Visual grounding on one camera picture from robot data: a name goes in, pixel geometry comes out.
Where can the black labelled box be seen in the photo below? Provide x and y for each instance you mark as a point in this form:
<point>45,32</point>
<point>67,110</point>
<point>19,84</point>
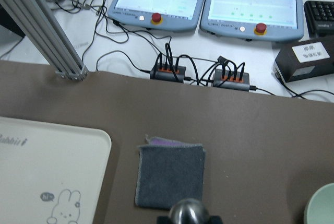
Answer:
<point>306,59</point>

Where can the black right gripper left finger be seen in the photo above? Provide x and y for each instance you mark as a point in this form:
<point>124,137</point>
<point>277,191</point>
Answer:
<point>163,220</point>

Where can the left usb hub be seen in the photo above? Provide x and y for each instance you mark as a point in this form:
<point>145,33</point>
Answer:
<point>158,73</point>

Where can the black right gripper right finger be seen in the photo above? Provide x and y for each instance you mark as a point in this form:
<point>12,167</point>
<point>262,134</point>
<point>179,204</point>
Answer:
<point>215,220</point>

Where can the cream rabbit tray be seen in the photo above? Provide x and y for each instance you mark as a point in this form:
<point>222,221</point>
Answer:
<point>51,173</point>

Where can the mint green bowl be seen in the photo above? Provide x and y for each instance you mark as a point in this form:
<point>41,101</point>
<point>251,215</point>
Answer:
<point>319,208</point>

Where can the teach pendant tablet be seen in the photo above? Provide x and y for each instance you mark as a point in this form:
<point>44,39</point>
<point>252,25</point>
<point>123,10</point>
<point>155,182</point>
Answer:
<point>267,20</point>
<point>167,15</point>

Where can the grey folded cloth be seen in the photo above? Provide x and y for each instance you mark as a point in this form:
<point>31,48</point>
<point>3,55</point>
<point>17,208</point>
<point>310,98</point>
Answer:
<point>168,172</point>

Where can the aluminium frame post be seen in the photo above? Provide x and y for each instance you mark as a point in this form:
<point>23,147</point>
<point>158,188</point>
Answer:
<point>36,20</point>

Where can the usb hub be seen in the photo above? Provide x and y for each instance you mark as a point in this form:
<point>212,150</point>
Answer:
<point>158,73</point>
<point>231,81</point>

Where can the black keyboard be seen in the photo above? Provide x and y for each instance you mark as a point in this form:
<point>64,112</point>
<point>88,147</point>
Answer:
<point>319,18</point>

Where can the steel muddler black tip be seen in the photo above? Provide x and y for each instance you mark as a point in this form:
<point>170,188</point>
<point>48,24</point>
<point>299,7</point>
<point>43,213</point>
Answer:
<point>189,210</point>

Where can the right usb hub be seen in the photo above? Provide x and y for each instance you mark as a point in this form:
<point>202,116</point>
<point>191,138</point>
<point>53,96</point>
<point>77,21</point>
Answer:
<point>231,81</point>

